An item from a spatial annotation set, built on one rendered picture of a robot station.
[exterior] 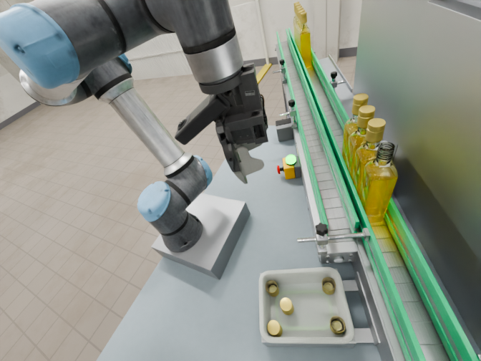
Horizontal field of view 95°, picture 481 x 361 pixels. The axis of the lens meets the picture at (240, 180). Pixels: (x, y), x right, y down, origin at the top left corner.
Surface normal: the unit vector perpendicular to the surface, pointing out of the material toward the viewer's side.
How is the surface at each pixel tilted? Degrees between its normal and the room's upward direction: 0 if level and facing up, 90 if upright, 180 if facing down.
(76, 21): 73
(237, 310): 0
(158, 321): 0
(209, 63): 90
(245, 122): 90
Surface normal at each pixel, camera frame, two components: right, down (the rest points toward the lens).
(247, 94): -0.04, 0.74
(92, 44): 0.80, 0.54
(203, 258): -0.28, -0.68
